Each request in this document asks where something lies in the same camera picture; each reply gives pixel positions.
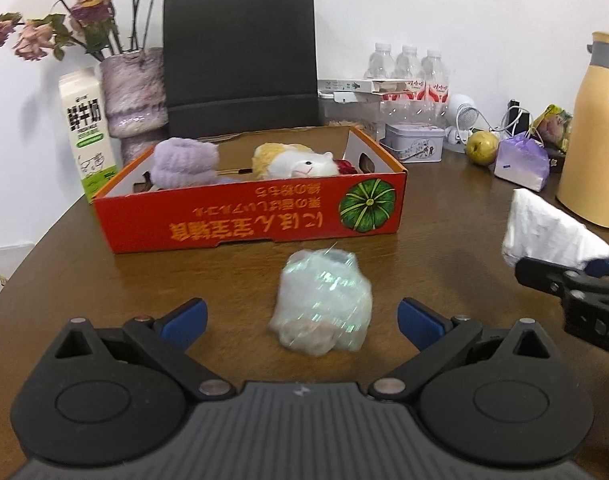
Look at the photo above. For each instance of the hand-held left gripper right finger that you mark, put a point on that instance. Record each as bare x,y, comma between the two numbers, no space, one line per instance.
419,322

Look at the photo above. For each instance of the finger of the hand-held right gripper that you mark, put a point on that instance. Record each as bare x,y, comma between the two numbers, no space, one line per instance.
544,275
601,267

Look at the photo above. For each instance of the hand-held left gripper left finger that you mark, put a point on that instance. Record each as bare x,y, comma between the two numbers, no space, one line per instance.
187,320

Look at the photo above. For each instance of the white cloth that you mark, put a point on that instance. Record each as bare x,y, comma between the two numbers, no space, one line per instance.
544,230

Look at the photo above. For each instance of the iridescent ball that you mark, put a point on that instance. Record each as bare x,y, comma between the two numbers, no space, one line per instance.
319,300

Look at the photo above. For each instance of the red cardboard box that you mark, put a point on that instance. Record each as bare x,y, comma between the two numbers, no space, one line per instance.
234,220

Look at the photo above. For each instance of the lavender fluffy headband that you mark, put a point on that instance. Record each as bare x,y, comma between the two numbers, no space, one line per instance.
184,160

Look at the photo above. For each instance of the red green festive ornament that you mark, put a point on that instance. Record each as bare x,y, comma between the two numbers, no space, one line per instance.
347,166

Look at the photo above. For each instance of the yellow white hamster plush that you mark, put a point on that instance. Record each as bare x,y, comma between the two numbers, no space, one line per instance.
294,162

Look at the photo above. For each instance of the yellow thermos jug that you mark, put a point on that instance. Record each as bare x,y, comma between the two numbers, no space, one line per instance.
594,160

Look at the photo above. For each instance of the purple tissue pack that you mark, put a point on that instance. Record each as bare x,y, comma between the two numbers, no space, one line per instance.
521,165

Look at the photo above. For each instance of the green apple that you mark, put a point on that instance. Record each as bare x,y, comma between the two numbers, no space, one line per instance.
482,147

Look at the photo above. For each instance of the green snack packet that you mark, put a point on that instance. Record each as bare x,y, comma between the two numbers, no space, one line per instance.
554,125

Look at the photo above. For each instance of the black charger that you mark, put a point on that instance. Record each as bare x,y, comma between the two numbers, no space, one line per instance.
521,120

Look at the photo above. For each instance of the white metal tin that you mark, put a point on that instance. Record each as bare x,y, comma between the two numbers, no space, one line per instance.
412,145

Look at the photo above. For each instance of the small white fan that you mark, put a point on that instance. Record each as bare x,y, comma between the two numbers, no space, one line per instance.
462,110

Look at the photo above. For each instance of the white green milk carton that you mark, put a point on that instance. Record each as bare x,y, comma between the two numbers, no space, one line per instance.
87,130

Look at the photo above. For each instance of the clear plastic container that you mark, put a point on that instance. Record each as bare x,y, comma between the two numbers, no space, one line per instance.
354,115

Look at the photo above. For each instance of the clear water bottle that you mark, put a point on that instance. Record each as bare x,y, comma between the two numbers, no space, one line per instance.
436,77
409,67
382,62

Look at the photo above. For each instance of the purple marbled vase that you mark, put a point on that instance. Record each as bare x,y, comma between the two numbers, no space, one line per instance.
132,95

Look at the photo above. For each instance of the white flat carton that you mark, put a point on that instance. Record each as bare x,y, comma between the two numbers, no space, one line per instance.
344,85

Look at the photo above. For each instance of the black paper bag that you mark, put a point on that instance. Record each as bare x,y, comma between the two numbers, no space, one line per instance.
239,60

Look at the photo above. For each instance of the dried rose bouquet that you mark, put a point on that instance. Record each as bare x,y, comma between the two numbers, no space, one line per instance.
87,10

